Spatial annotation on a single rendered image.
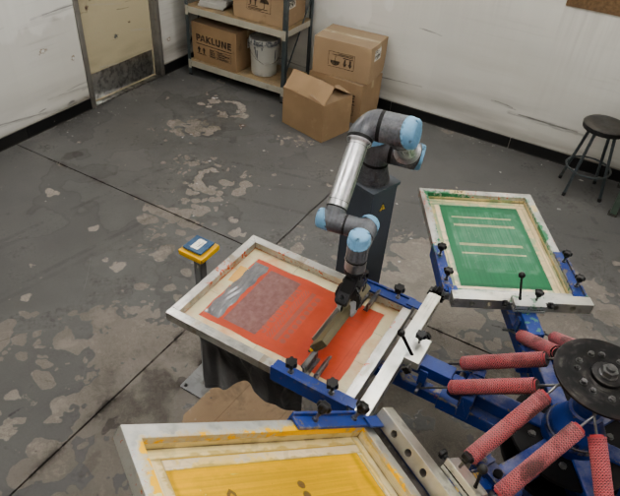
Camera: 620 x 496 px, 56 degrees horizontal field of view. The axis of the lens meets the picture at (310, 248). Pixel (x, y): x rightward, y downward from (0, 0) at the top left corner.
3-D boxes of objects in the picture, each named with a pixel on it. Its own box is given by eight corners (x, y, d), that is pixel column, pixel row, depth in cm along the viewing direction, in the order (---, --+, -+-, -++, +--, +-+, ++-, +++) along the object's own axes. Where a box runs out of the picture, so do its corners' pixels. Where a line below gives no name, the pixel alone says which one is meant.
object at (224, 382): (205, 389, 252) (199, 320, 225) (210, 383, 254) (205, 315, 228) (295, 440, 235) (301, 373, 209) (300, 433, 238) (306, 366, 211)
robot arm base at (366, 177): (371, 166, 274) (374, 148, 268) (396, 180, 266) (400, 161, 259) (348, 176, 266) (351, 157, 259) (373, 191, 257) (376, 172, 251)
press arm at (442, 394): (250, 317, 241) (250, 306, 237) (258, 308, 245) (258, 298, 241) (553, 466, 196) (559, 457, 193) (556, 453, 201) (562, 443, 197)
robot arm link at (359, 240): (375, 228, 195) (368, 243, 189) (370, 254, 202) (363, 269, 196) (352, 222, 197) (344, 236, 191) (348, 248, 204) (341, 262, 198)
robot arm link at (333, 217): (353, 97, 211) (311, 222, 202) (383, 103, 208) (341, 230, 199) (356, 112, 222) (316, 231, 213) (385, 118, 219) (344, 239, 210)
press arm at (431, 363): (402, 366, 209) (404, 357, 206) (408, 355, 213) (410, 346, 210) (448, 388, 203) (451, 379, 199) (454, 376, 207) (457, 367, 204)
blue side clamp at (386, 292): (342, 289, 245) (344, 278, 241) (347, 282, 249) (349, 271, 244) (408, 319, 235) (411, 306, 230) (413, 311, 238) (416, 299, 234)
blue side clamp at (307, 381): (269, 379, 207) (270, 366, 203) (277, 369, 210) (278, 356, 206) (343, 418, 196) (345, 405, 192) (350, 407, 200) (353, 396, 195)
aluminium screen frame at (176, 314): (165, 319, 224) (164, 312, 222) (253, 241, 264) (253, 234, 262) (346, 414, 196) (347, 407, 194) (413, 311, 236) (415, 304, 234)
